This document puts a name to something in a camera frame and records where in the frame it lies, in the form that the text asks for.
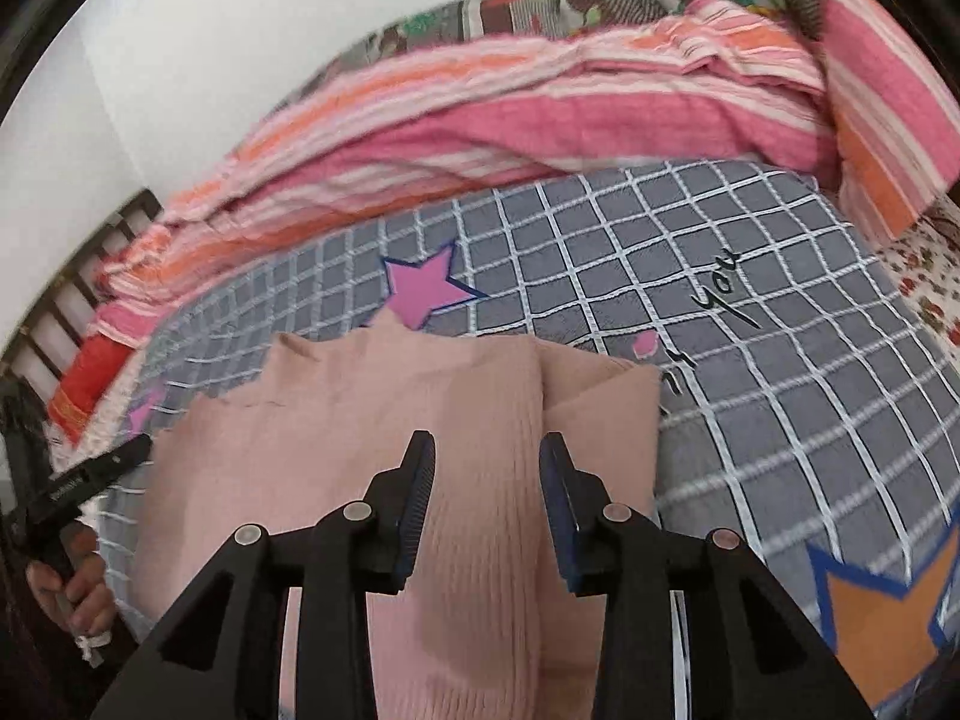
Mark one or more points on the person's left hand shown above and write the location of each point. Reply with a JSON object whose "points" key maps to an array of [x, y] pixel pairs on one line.
{"points": [[82, 600]]}

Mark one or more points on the floral patchwork quilt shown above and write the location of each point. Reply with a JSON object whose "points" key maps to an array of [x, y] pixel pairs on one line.
{"points": [[525, 11]]}

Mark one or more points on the pink knit sweater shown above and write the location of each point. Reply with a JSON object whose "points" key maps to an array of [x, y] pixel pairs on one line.
{"points": [[487, 525]]}

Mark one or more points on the dark wooden headboard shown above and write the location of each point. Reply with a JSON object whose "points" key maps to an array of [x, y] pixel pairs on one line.
{"points": [[142, 210]]}

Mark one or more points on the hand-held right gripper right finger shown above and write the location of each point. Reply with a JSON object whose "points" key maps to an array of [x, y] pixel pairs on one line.
{"points": [[559, 510]]}

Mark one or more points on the pink orange striped quilt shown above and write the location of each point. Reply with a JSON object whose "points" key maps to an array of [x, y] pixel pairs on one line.
{"points": [[525, 127]]}

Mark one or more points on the grey checked star blanket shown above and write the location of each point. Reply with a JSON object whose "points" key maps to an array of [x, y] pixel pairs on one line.
{"points": [[675, 277]]}

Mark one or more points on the floral bed sheet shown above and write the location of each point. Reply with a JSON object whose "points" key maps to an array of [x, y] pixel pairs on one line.
{"points": [[930, 277]]}

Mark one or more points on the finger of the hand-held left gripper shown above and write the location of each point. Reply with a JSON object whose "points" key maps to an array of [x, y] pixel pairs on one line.
{"points": [[116, 457]]}

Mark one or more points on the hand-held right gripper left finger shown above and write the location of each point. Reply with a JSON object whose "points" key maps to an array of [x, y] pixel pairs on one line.
{"points": [[416, 510]]}

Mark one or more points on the red embroidered pillow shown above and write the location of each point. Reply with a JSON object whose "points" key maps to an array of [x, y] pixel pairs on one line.
{"points": [[79, 390]]}

